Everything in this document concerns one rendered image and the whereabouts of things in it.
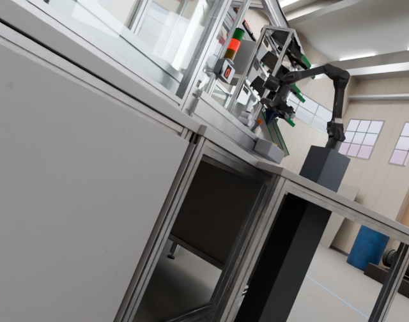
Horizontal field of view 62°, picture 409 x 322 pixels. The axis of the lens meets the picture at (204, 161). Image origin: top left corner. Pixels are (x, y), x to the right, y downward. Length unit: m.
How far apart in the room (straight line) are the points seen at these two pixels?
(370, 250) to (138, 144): 7.94
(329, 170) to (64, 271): 1.25
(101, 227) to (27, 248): 0.17
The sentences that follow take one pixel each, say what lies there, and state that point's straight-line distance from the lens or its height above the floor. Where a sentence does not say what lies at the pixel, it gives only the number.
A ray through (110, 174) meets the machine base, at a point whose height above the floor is 0.66.
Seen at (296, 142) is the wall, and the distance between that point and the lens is 11.33.
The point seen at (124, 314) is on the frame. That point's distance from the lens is 1.07.
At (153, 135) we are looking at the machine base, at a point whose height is 0.77.
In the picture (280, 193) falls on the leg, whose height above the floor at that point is 0.77.
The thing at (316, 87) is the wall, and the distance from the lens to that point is 11.69.
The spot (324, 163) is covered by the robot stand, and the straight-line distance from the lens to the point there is 1.68.
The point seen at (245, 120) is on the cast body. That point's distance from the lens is 1.73.
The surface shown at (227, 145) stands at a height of 0.84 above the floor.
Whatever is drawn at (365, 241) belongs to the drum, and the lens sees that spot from 8.53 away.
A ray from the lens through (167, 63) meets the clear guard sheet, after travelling 0.85.
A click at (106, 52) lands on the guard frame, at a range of 0.70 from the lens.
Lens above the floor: 0.76
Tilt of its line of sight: 1 degrees up
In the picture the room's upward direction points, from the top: 23 degrees clockwise
